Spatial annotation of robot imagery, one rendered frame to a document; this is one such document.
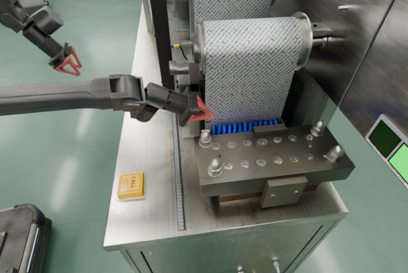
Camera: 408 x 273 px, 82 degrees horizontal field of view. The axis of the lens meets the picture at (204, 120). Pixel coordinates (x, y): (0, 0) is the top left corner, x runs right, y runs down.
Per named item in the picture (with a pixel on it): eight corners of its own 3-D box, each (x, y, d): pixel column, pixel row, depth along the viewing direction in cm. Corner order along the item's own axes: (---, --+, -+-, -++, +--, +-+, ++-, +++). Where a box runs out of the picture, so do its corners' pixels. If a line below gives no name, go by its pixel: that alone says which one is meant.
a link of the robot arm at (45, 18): (7, 8, 77) (-3, 18, 71) (33, -13, 75) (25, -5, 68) (42, 37, 85) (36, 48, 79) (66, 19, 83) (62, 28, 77)
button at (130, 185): (121, 178, 73) (119, 173, 71) (144, 175, 74) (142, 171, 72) (118, 199, 68) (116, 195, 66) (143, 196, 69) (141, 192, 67)
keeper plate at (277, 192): (259, 201, 66) (266, 179, 59) (293, 196, 67) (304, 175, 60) (261, 209, 65) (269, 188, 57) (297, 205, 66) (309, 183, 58)
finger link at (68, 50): (88, 59, 95) (67, 42, 88) (86, 69, 90) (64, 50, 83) (75, 69, 96) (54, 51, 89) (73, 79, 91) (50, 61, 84)
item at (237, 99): (204, 128, 73) (205, 77, 60) (278, 122, 75) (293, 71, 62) (205, 130, 72) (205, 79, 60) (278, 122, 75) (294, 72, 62)
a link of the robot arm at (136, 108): (123, 104, 53) (119, 73, 56) (110, 127, 61) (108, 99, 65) (171, 108, 60) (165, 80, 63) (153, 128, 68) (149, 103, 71)
